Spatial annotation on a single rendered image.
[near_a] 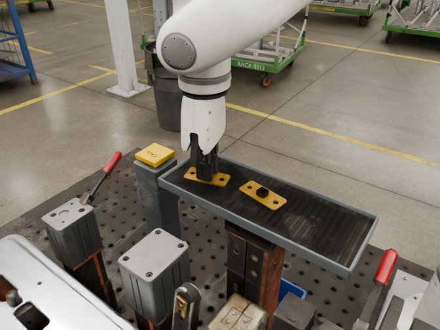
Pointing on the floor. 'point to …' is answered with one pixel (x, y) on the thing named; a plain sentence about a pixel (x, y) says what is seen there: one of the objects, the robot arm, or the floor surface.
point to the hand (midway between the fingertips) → (207, 166)
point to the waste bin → (164, 90)
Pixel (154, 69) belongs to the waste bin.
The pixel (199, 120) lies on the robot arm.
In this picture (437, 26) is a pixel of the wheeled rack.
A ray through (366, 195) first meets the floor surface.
